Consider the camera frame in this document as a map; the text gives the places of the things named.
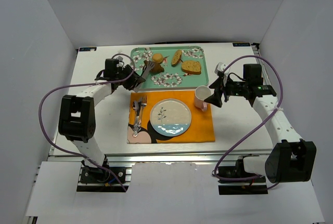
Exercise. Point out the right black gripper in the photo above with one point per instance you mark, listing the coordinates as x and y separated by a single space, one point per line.
222 90

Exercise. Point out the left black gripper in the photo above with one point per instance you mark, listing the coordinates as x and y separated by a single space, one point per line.
130 77

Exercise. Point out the dark brown croissant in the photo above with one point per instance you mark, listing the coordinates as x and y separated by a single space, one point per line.
157 69

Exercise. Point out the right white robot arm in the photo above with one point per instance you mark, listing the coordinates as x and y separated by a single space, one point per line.
291 159

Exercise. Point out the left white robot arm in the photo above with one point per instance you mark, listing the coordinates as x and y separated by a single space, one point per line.
77 112

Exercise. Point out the round bread roll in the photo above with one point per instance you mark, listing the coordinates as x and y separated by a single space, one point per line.
157 58

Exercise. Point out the small bread slice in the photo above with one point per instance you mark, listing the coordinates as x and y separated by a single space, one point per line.
176 58

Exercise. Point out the large bread slice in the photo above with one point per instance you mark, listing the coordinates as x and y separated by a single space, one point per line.
191 67

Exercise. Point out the pink mug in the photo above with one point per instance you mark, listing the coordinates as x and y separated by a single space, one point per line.
201 93

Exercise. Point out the silver fork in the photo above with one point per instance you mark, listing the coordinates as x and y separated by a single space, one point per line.
142 105

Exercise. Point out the silver knife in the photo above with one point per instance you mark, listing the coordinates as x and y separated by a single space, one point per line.
136 108

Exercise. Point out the teal floral tray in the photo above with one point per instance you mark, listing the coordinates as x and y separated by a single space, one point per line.
172 77

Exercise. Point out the orange placemat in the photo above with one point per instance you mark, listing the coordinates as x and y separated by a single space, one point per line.
200 129

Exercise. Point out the blue white plate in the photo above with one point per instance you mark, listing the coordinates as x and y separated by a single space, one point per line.
170 117

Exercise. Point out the right blue label sticker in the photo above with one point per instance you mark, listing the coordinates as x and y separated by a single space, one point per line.
241 44

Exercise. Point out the blue label sticker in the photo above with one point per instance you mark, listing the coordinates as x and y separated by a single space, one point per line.
241 44
83 49

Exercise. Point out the left blue label sticker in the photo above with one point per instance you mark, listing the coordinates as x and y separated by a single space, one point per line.
83 49

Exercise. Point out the silver spoon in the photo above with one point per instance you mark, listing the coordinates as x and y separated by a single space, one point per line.
136 110

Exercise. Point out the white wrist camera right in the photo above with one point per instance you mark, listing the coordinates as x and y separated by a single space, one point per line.
221 67

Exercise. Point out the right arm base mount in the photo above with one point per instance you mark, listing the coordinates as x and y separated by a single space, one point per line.
240 182

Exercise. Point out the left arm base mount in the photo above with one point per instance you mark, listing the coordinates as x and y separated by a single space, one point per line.
94 179

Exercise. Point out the aluminium table rail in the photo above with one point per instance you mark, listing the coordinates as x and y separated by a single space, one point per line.
205 158

